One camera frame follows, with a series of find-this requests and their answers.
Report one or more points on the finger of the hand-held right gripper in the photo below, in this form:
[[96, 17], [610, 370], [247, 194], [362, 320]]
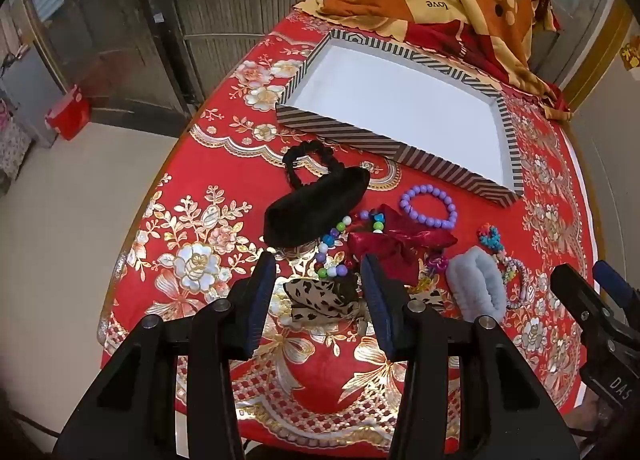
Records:
[[612, 282], [582, 305]]

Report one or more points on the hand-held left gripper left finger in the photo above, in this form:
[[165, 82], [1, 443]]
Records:
[[262, 300]]

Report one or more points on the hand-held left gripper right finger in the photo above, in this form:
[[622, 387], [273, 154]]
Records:
[[377, 300]]

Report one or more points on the leopard print bow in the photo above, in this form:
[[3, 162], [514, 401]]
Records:
[[320, 297]]

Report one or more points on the red satin bow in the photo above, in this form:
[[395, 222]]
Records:
[[395, 240]]

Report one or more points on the black fabric pouch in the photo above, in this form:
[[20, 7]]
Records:
[[310, 210]]

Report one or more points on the striped shallow box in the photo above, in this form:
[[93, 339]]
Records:
[[400, 89]]

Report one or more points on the small leopard print hair clip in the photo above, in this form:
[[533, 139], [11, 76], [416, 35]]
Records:
[[429, 298]]

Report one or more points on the pink flower hair clip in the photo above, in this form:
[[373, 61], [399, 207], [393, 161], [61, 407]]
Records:
[[436, 264]]

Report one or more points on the grey fluffy scrunchie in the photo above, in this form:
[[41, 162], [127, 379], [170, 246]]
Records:
[[470, 285]]

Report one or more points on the red floral tablecloth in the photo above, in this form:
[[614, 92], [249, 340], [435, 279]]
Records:
[[200, 190]]

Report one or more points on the black scrunchie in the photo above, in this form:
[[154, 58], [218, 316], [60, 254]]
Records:
[[290, 159]]

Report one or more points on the red bag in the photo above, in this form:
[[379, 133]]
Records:
[[67, 112]]

